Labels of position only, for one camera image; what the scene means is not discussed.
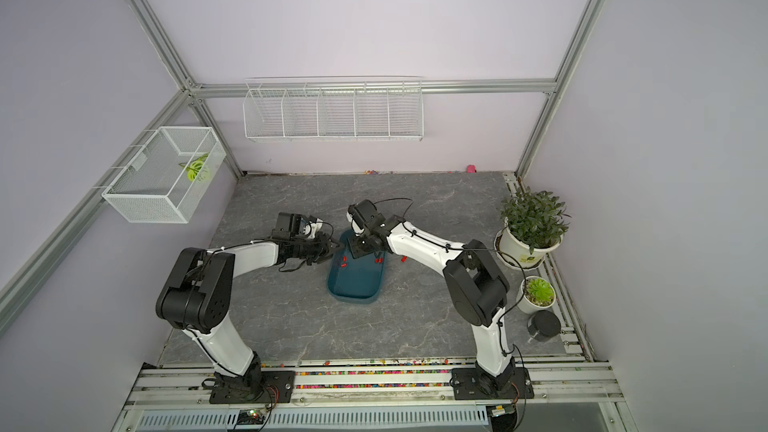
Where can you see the green leaf toy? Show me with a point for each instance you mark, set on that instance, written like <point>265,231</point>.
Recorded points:
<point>196,170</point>

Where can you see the long white wire wall basket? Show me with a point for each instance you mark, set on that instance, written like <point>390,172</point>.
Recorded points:
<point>341,108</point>

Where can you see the teal plastic storage box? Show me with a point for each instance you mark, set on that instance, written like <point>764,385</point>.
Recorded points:
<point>355,280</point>

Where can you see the white wire cube basket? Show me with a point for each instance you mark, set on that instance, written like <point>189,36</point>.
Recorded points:
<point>152,187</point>

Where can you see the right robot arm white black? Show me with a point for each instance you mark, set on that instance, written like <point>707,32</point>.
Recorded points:
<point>477,287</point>

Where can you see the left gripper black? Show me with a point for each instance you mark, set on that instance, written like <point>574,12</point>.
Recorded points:
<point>323,249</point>

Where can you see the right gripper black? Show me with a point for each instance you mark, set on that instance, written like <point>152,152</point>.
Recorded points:
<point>354,246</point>

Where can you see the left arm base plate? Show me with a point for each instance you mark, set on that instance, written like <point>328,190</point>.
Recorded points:
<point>263,387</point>

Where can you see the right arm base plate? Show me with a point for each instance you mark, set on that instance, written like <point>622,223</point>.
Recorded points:
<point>476,384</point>

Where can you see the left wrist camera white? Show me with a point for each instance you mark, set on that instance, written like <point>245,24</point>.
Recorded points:
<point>292,226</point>

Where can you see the large potted green plant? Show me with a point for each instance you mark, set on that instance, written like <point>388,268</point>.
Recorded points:
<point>535,223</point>

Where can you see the small potted succulent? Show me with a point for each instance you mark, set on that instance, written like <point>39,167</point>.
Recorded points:
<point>535,294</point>

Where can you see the black cylinder weight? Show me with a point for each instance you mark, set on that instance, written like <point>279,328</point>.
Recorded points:
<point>543,326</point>

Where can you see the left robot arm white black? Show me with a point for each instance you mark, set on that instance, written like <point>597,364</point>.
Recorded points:
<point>196,296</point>

